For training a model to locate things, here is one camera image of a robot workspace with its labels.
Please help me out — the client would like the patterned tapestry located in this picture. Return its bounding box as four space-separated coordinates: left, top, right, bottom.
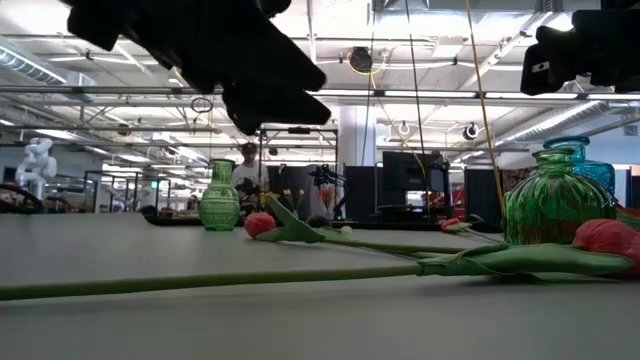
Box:
501 167 536 209

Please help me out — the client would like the blue glass vase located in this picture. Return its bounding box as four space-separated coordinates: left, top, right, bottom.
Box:
543 135 617 199

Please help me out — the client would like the black computer monitor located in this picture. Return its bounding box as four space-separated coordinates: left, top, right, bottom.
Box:
382 150 447 193

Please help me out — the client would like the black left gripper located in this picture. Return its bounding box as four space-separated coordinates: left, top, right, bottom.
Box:
59 0 332 136

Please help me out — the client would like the long ceiling light strip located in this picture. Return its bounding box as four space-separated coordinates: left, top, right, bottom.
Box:
307 88 640 100

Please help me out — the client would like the ribbed silver ceiling duct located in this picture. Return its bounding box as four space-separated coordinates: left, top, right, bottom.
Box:
0 45 67 85
499 99 619 147

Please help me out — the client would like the red artificial tulip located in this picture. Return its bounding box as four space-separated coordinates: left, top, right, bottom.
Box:
243 193 501 256
0 218 640 303
440 217 505 245

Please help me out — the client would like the black workstation frame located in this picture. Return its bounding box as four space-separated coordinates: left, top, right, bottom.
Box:
257 126 340 221

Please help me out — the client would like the white humanoid robot figure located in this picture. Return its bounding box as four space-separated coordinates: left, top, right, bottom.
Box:
13 137 58 201

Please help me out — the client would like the slim green glass vase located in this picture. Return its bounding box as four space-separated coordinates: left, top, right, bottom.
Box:
198 158 241 232

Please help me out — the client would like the yellow hanging cable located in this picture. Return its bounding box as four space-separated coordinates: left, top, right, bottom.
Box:
464 0 505 217

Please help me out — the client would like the squat green glass vase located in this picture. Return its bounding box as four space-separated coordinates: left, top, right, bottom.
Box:
502 148 619 249

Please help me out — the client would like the black hanging cable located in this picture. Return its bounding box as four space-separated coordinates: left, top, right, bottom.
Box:
403 0 432 211

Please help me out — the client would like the black table frame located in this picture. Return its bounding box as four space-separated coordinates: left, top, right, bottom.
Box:
141 204 504 234

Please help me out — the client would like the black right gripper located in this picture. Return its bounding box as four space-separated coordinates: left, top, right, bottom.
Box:
519 8 640 96

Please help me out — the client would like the white pillar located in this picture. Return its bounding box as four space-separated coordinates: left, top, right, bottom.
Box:
338 104 377 167

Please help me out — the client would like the person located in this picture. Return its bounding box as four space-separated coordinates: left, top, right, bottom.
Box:
231 142 271 214

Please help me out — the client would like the black partition panel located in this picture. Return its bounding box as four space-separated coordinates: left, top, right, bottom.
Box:
464 167 503 227
344 165 377 221

